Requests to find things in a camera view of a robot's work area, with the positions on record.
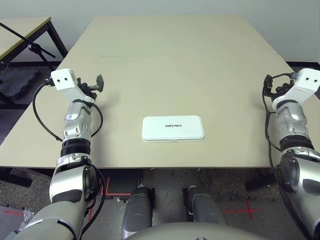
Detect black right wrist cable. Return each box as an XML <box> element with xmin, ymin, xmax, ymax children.
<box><xmin>261</xmin><ymin>72</ymin><xmax>320</xmax><ymax>240</ymax></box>

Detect black foam floor mat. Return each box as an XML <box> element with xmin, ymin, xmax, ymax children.
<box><xmin>0</xmin><ymin>68</ymin><xmax>41</xmax><ymax>101</ymax></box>

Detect white Unitree pencil case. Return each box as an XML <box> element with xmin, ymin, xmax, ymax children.
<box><xmin>141</xmin><ymin>115</ymin><xmax>205</xmax><ymax>143</ymax></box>

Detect black tripod stand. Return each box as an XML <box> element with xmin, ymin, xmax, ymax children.
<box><xmin>0</xmin><ymin>21</ymin><xmax>56</xmax><ymax>72</ymax></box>

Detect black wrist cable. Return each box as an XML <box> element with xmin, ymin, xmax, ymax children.
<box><xmin>32</xmin><ymin>77</ymin><xmax>106</xmax><ymax>240</ymax></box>
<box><xmin>261</xmin><ymin>72</ymin><xmax>320</xmax><ymax>240</ymax></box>

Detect crumpled clear plastic bag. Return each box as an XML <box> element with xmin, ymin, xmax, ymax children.
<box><xmin>22</xmin><ymin>206</ymin><xmax>35</xmax><ymax>223</ymax></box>

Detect red floor tape strip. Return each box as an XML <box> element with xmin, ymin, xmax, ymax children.
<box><xmin>2</xmin><ymin>209</ymin><xmax>25</xmax><ymax>216</ymax></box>

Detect grey robot torso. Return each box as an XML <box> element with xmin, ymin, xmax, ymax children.
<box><xmin>124</xmin><ymin>221</ymin><xmax>266</xmax><ymax>240</ymax></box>

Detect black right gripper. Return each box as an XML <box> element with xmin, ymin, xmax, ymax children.
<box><xmin>263</xmin><ymin>74</ymin><xmax>292</xmax><ymax>101</ymax></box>

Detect grey left robot leg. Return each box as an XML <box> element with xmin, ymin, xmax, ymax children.
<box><xmin>121</xmin><ymin>187</ymin><xmax>154</xmax><ymax>238</ymax></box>

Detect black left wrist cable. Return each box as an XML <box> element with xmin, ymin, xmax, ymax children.
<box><xmin>32</xmin><ymin>77</ymin><xmax>106</xmax><ymax>240</ymax></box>

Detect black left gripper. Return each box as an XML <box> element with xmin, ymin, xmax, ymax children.
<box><xmin>76</xmin><ymin>73</ymin><xmax>105</xmax><ymax>100</ymax></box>

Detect beige side table black frame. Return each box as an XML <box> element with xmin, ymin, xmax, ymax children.
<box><xmin>0</xmin><ymin>16</ymin><xmax>69</xmax><ymax>68</ymax></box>

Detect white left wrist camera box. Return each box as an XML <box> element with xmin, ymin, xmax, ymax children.
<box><xmin>50</xmin><ymin>68</ymin><xmax>97</xmax><ymax>103</ymax></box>

